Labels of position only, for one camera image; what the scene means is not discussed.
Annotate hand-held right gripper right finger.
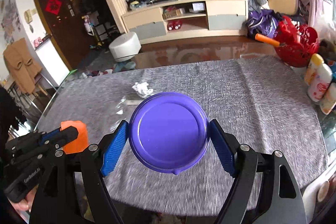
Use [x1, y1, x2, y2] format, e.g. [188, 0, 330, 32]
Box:
[209, 119, 307, 224]

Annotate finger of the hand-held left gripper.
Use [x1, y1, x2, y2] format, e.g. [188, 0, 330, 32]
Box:
[11, 143, 64, 170]
[5, 125, 81, 154]

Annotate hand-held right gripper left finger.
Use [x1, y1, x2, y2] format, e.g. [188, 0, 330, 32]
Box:
[29, 120, 130, 224]

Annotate orange plastic piece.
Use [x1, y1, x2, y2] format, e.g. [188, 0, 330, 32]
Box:
[60, 120, 88, 155]

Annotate purple plastic lid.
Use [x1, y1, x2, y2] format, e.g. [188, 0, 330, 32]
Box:
[129, 92, 210, 176]

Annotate person's left hand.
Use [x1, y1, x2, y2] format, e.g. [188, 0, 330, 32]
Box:
[13, 191, 36, 213]

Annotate clear plastic wrapper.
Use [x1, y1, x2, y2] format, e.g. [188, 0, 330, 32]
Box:
[115, 97, 139, 115]

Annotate dark cloth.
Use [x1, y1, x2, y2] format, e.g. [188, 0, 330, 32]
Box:
[0, 86, 27, 140]

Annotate grey woven table mat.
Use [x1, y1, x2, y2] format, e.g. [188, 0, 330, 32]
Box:
[238, 55, 328, 188]
[34, 60, 268, 216]

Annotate small crumpled white wrapper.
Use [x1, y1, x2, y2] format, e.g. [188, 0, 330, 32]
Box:
[132, 81, 154, 98]

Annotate white board easel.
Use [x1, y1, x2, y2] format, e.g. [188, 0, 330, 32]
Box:
[35, 38, 71, 88]

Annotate brown coat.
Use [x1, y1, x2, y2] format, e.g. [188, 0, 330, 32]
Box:
[3, 38, 42, 94]

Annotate blue slippers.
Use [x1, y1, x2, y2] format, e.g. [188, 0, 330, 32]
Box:
[115, 61, 135, 72]

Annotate brown wooden door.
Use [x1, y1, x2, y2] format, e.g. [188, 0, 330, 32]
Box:
[28, 0, 91, 69]

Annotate white round stool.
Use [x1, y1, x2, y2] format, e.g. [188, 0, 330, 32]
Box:
[109, 32, 141, 62]

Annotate white yellow label bottle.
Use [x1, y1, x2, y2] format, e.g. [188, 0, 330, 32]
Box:
[320, 82, 336, 115]

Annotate white pink label bottle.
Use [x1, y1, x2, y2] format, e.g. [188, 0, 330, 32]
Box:
[307, 63, 333, 102]

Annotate orange foam stick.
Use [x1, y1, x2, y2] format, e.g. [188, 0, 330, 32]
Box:
[255, 33, 281, 46]

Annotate yellow cap bottle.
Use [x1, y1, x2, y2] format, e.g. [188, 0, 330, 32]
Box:
[304, 53, 324, 85]

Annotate red plastic basket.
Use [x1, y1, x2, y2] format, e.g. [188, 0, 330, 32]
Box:
[273, 16, 320, 68]

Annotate red diamond door decoration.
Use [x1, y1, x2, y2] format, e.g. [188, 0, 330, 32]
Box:
[45, 0, 62, 14]

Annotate beige television cabinet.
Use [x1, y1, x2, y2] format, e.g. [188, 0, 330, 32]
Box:
[121, 0, 248, 45]

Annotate purple bag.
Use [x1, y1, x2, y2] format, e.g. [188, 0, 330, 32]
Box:
[247, 9, 281, 38]

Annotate white device in cabinet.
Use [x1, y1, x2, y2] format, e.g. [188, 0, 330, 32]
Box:
[189, 2, 206, 13]

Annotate boxes in cabinet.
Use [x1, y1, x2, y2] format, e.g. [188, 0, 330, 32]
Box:
[162, 7, 183, 20]

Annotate white plastic bag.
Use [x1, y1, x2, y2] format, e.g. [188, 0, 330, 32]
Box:
[312, 18, 336, 43]

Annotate wall photo collage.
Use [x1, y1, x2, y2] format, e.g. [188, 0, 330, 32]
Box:
[0, 0, 21, 45]

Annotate beige wall intercom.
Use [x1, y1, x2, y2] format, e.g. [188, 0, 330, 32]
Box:
[24, 10, 33, 30]

